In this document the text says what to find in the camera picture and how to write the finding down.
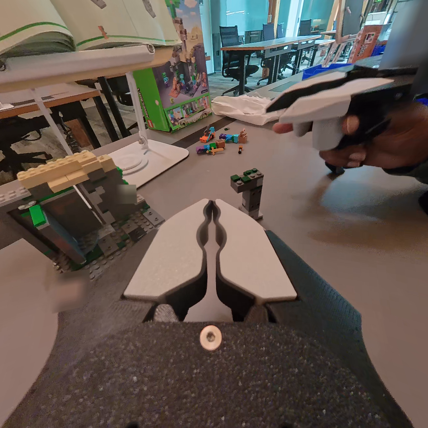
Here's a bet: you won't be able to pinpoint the pile of colourful brick figures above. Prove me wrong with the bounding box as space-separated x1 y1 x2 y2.
196 126 248 156

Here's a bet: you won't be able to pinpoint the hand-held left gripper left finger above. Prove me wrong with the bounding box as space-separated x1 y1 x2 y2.
123 199 211 303

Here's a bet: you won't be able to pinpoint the black office chair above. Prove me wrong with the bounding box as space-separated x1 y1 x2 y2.
220 26 260 81

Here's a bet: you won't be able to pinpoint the grey green brick tower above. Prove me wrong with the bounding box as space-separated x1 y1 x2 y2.
0 151 166 278

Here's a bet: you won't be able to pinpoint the person's right hand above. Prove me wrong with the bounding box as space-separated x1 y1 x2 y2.
273 101 428 176

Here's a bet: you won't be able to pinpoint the orange carton box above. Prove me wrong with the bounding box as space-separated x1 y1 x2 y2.
348 26 385 64

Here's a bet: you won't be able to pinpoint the open instruction booklet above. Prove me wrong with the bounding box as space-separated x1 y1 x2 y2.
0 0 184 57

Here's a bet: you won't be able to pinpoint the white crumpled bag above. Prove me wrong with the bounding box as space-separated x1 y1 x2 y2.
211 94 281 126

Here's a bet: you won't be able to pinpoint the small grey green brick assembly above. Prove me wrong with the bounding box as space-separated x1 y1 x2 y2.
230 168 265 194

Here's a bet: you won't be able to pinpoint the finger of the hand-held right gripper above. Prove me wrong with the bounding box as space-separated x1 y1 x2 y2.
266 70 348 113
286 77 396 126

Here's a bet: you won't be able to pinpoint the green toy box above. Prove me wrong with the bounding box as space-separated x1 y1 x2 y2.
134 0 214 133

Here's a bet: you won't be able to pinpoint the wooden office table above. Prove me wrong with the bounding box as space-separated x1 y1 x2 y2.
221 35 321 94
0 87 101 154

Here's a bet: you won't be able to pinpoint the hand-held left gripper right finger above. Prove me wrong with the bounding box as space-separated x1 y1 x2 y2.
214 199 298 305

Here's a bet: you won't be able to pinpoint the blue plastic bin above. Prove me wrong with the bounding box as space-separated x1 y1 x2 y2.
301 62 348 81

